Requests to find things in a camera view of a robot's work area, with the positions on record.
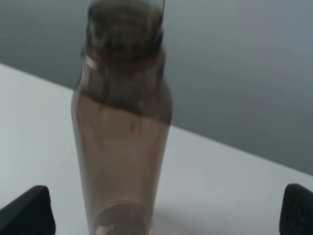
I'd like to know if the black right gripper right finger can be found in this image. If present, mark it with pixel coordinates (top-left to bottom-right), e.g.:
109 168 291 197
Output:
279 184 313 235

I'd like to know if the brown translucent water bottle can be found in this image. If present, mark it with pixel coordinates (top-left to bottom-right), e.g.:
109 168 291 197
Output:
71 0 172 235

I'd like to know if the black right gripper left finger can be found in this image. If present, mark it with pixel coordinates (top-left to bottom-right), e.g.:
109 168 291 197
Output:
0 186 56 235

